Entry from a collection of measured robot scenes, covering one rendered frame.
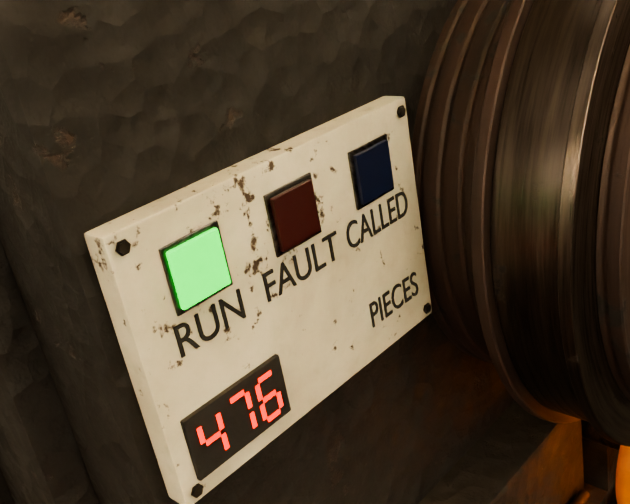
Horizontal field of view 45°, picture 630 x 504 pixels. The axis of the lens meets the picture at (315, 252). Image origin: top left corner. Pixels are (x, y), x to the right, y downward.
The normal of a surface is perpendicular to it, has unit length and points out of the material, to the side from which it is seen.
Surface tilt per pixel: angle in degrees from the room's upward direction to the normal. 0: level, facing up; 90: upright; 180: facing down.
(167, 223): 90
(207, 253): 90
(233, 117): 90
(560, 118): 61
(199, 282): 90
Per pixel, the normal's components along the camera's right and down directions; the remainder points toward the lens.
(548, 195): -0.69, 0.15
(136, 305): 0.73, 0.15
